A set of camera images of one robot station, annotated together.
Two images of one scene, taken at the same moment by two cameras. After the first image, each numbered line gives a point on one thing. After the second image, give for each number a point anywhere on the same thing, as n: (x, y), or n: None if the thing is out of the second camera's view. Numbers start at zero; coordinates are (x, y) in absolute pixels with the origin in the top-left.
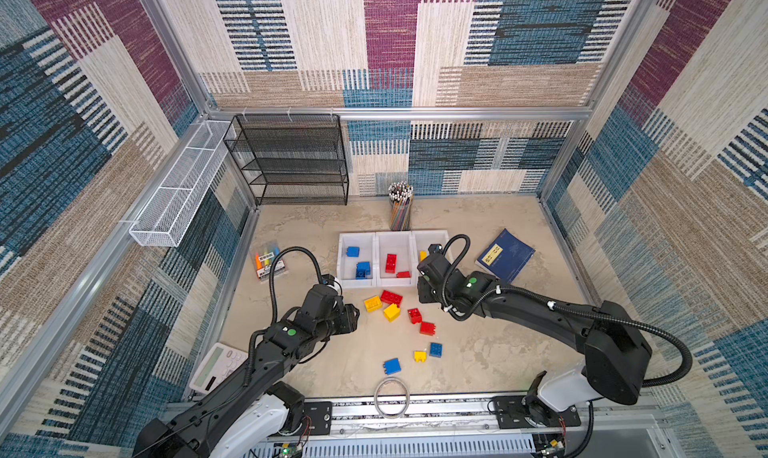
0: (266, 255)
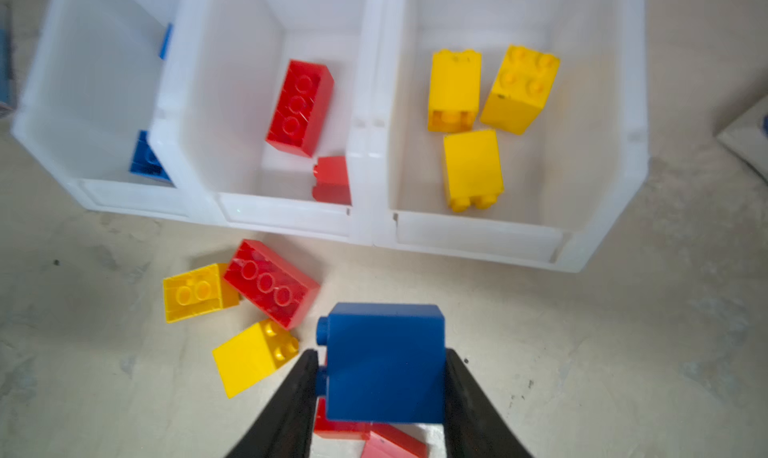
0: (8, 70)
